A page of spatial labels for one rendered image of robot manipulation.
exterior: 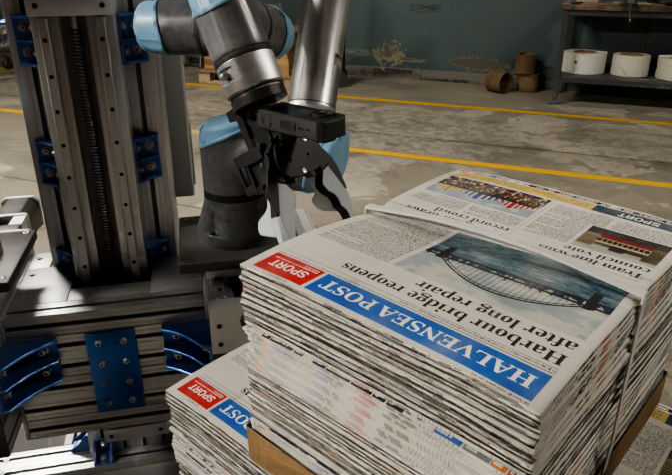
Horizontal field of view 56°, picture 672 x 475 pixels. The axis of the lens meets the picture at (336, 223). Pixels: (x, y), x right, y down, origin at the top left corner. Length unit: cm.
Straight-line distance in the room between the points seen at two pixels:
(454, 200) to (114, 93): 68
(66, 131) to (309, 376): 78
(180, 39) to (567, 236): 58
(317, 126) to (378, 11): 675
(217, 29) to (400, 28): 662
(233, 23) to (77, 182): 57
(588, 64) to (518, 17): 102
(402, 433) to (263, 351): 16
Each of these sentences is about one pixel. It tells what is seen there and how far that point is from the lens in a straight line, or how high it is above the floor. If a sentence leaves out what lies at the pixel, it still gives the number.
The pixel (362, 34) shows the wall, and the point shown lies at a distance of 752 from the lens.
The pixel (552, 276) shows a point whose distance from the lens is 57.
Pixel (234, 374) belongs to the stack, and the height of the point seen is 83.
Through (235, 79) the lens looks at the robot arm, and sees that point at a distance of 77.
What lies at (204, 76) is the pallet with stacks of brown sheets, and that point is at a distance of 725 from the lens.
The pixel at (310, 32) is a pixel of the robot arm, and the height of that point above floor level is 119.
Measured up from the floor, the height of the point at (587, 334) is 106.
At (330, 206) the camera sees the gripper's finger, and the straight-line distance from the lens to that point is 83.
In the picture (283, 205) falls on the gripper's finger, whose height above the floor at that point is 104.
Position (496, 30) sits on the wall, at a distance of 716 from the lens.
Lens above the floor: 131
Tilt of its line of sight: 23 degrees down
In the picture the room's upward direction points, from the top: straight up
